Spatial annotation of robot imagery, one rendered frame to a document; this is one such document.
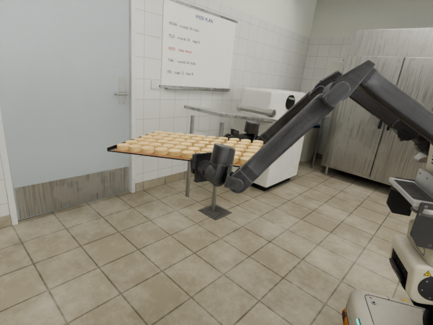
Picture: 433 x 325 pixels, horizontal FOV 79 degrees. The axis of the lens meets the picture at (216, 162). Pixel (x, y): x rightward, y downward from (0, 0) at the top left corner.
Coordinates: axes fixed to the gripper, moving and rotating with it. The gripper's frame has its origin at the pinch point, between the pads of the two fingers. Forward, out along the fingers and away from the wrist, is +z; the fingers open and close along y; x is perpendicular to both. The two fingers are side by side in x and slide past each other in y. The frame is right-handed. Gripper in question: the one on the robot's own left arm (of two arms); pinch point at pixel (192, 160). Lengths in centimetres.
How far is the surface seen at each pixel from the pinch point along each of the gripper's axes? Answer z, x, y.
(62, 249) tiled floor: 110, -49, 95
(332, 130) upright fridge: 163, 301, 29
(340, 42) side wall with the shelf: 235, 376, -103
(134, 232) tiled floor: 113, 3, 96
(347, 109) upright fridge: 149, 306, -2
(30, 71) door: 164, -58, -26
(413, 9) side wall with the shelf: 147, 404, -142
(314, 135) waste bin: 221, 335, 50
